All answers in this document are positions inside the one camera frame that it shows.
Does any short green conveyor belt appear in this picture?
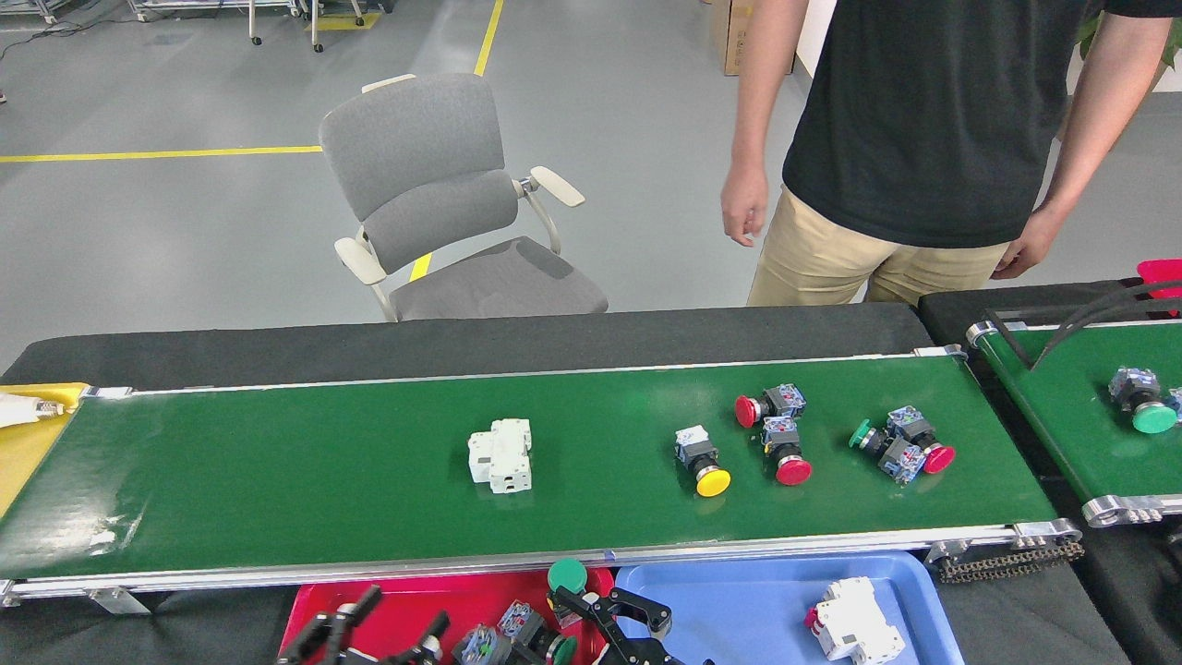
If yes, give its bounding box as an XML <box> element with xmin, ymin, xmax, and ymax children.
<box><xmin>965</xmin><ymin>319</ymin><xmax>1182</xmax><ymax>529</ymax></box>

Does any metal equipment cart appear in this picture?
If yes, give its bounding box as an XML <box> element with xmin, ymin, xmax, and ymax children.
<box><xmin>129</xmin><ymin>0</ymin><xmax>250</xmax><ymax>21</ymax></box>

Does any black drive chain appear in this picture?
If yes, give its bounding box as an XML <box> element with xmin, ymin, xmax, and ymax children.
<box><xmin>937</xmin><ymin>540</ymin><xmax>1086</xmax><ymax>585</ymax></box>

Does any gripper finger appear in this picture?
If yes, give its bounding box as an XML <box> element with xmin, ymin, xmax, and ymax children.
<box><xmin>277</xmin><ymin>584</ymin><xmax>384</xmax><ymax>665</ymax></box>

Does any white circuit breaker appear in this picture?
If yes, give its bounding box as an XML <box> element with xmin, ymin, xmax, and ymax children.
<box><xmin>803</xmin><ymin>577</ymin><xmax>908</xmax><ymax>664</ymax></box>
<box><xmin>467</xmin><ymin>418</ymin><xmax>534</xmax><ymax>495</ymax></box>

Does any blue plastic tray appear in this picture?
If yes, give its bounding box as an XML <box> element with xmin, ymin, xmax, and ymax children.
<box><xmin>614</xmin><ymin>551</ymin><xmax>966</xmax><ymax>665</ymax></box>

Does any person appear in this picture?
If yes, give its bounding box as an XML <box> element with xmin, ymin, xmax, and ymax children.
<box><xmin>720</xmin><ymin>0</ymin><xmax>1182</xmax><ymax>308</ymax></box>

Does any red plastic tray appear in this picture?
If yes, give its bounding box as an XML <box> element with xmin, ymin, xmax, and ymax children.
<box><xmin>277</xmin><ymin>565</ymin><xmax>618</xmax><ymax>665</ymax></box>

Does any long green conveyor belt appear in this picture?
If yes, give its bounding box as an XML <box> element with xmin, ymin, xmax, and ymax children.
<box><xmin>0</xmin><ymin>345</ymin><xmax>1083</xmax><ymax>611</ymax></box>

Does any person's right hand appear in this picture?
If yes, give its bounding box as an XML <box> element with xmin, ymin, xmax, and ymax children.
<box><xmin>720</xmin><ymin>164</ymin><xmax>770</xmax><ymax>248</ymax></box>

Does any yellow plastic bin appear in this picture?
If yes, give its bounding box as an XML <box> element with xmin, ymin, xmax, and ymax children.
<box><xmin>0</xmin><ymin>382</ymin><xmax>90</xmax><ymax>518</ymax></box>

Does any brown cardboard box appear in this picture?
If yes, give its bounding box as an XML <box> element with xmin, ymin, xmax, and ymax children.
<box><xmin>709</xmin><ymin>0</ymin><xmax>795</xmax><ymax>77</ymax></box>

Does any person's left hand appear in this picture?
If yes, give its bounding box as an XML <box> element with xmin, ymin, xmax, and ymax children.
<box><xmin>991</xmin><ymin>208</ymin><xmax>1063</xmax><ymax>281</ymax></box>

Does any white wheeled stand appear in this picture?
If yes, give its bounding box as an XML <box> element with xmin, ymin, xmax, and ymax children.
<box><xmin>247</xmin><ymin>0</ymin><xmax>366</xmax><ymax>53</ymax></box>

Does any black guide frame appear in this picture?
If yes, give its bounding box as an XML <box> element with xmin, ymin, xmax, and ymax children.
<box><xmin>983</xmin><ymin>282</ymin><xmax>1182</xmax><ymax>370</ymax></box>

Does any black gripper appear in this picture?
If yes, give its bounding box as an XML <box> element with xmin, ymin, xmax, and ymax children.
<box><xmin>383</xmin><ymin>588</ymin><xmax>712</xmax><ymax>665</ymax></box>

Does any grey office chair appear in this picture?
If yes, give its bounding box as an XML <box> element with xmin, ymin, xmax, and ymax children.
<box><xmin>319</xmin><ymin>74</ymin><xmax>610</xmax><ymax>322</ymax></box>

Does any red plastic bin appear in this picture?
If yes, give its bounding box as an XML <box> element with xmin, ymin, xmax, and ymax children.
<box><xmin>1136</xmin><ymin>259</ymin><xmax>1182</xmax><ymax>315</ymax></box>

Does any yellow mushroom push button switch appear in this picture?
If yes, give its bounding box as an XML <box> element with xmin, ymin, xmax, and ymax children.
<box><xmin>674</xmin><ymin>425</ymin><xmax>732</xmax><ymax>500</ymax></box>

